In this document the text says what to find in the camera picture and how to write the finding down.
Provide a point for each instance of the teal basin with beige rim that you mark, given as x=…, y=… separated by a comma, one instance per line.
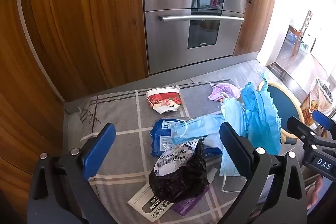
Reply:
x=282, y=98

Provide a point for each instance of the white box with black stripes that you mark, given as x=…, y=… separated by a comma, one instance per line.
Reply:
x=145, y=203

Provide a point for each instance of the wooden cabinet door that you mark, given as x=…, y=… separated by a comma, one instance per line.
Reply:
x=18, y=82
x=86, y=16
x=258, y=16

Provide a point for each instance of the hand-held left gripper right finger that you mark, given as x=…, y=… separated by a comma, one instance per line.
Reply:
x=232, y=146

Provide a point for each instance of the grey checked mat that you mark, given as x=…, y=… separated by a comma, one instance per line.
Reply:
x=118, y=113

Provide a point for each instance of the blue face mask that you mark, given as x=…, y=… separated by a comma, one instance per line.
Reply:
x=232, y=113
x=194, y=129

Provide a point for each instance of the printed snack bag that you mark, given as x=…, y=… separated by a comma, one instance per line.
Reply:
x=315, y=100

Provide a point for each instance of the wooden chair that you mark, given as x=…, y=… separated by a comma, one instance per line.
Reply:
x=305, y=22

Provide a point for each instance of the blue wet wipes packet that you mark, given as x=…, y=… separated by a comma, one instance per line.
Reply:
x=160, y=140

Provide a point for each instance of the person's right hand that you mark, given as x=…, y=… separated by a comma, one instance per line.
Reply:
x=316, y=192

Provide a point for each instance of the black plastic bag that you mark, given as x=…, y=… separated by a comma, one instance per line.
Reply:
x=178, y=179

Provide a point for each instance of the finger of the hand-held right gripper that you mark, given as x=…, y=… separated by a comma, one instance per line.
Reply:
x=324, y=119
x=302, y=129

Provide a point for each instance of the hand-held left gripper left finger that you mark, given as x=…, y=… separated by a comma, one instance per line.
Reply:
x=99, y=148

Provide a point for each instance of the purple wrapper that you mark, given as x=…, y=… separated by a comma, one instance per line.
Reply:
x=223, y=91

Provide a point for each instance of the purple spray bottle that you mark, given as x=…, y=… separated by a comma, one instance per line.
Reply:
x=187, y=207

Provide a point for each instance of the blue crinkled plastic bag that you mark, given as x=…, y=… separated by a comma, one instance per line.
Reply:
x=262, y=119

